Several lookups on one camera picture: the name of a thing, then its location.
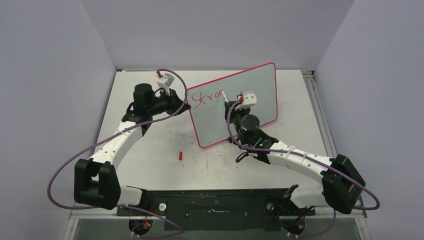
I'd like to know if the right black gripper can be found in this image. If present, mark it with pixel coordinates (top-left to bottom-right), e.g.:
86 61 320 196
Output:
226 101 251 146

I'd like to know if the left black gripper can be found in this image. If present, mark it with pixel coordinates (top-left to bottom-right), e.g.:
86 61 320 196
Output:
147 88 191 117

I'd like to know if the white red marker pen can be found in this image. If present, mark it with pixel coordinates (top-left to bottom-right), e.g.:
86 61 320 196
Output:
221 91 229 102

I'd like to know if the pink framed whiteboard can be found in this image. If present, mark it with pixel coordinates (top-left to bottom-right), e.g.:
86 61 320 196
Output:
187 62 278 149

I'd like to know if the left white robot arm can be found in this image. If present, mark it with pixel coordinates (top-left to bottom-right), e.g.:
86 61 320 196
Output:
74 83 191 216

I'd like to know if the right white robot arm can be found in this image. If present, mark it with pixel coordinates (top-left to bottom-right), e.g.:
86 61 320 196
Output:
224 100 366 215

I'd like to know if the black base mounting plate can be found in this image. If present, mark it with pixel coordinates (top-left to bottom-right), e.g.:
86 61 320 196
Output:
117 187 316 231

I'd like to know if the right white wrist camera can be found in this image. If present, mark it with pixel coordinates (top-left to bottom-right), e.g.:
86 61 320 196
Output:
235 90 257 110

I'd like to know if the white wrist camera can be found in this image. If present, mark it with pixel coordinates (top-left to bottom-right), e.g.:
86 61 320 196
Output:
156 73 175 91
235 90 257 110

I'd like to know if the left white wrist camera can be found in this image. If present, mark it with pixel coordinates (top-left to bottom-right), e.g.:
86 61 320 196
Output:
156 73 175 91

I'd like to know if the aluminium rail frame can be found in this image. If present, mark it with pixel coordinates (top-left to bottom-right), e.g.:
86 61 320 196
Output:
70 70 371 240

